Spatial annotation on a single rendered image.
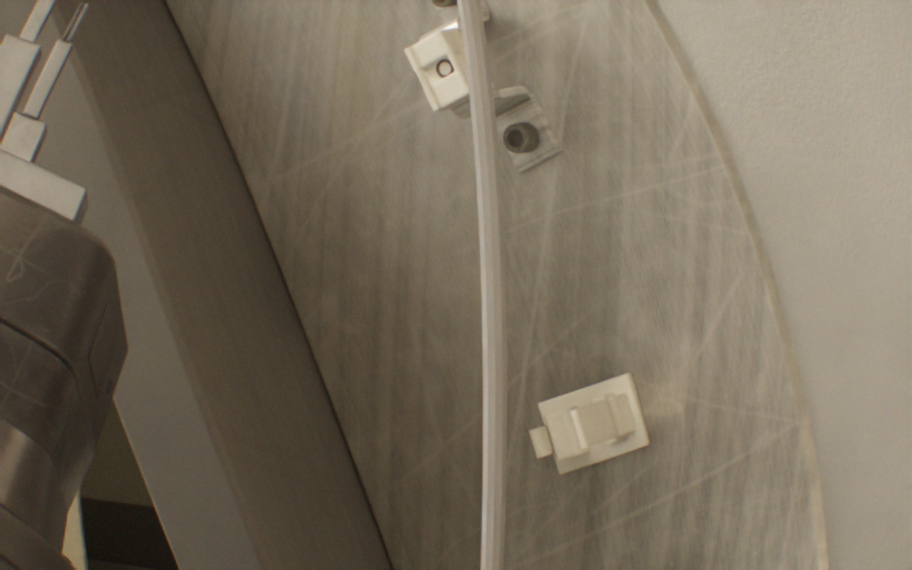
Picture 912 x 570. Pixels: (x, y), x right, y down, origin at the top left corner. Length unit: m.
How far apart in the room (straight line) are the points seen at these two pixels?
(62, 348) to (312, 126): 0.15
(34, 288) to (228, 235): 0.14
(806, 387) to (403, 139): 0.10
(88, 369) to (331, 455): 0.13
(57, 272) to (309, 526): 0.14
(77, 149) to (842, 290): 0.17
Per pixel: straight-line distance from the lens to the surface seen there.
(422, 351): 1.04
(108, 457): 6.59
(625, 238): 1.02
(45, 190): 0.93
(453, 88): 1.01
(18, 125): 0.99
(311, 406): 1.05
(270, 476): 1.03
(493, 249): 0.99
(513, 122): 1.02
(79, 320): 0.92
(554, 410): 1.03
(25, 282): 0.92
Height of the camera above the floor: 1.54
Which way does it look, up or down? 10 degrees down
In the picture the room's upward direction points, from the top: 3 degrees clockwise
